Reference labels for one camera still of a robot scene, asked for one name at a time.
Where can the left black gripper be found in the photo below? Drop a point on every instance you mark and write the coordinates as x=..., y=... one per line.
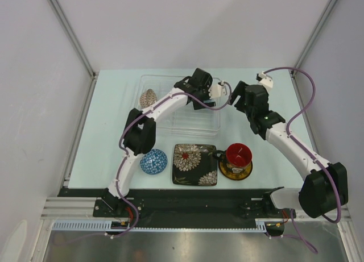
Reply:
x=208, y=84

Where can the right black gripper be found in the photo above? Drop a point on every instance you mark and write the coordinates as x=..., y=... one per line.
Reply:
x=239, y=90

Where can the clear wire dish rack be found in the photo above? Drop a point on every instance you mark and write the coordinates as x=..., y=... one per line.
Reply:
x=185, y=121

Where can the beige patterned bowl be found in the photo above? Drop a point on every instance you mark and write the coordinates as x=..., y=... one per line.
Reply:
x=148, y=98

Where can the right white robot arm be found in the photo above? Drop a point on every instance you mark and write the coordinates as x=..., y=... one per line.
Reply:
x=325, y=184

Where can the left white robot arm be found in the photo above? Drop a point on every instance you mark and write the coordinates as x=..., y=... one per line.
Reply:
x=139, y=135

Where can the red black mug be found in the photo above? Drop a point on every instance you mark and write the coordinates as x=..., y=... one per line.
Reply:
x=237, y=155

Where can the yellow black saucer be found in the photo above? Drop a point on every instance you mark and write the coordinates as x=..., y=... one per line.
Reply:
x=235, y=173

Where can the black floral square plate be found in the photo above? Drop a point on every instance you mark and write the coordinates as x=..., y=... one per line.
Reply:
x=194, y=165

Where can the blue patterned bowl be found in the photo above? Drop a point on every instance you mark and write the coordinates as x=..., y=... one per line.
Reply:
x=154, y=162

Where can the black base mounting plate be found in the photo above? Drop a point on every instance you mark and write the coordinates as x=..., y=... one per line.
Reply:
x=191, y=209

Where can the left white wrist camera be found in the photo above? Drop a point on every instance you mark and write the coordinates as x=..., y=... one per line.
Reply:
x=218, y=90

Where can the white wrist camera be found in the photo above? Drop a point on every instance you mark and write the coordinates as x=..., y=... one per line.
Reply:
x=218, y=90
x=265, y=80

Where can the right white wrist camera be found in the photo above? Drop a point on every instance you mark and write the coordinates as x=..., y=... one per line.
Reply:
x=265, y=80

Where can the white slotted cable duct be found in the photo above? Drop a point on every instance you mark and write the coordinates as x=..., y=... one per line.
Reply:
x=85, y=224

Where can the right aluminium corner post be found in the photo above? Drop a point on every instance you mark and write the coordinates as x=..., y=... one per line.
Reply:
x=316, y=32

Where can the aluminium corner post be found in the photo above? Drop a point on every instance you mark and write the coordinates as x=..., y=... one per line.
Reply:
x=71, y=35
x=316, y=32

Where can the left aluminium corner post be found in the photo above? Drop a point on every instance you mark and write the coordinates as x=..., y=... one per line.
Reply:
x=71, y=35

